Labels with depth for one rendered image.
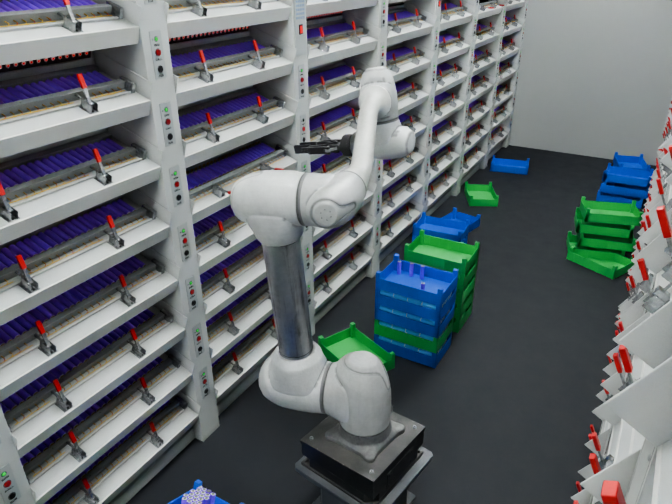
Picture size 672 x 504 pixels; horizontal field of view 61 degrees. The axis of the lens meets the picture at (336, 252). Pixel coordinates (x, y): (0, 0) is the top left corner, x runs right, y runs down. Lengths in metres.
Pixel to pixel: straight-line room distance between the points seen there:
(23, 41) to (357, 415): 1.23
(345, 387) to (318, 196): 0.59
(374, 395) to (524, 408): 0.96
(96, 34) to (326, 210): 0.70
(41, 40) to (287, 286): 0.80
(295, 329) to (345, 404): 0.26
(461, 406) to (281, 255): 1.22
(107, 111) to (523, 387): 1.90
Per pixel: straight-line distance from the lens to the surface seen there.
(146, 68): 1.67
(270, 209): 1.39
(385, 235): 3.37
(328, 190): 1.33
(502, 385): 2.57
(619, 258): 3.72
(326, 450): 1.79
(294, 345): 1.63
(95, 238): 1.72
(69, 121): 1.53
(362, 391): 1.64
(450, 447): 2.26
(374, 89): 1.80
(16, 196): 1.55
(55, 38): 1.51
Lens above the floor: 1.61
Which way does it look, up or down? 27 degrees down
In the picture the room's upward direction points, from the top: straight up
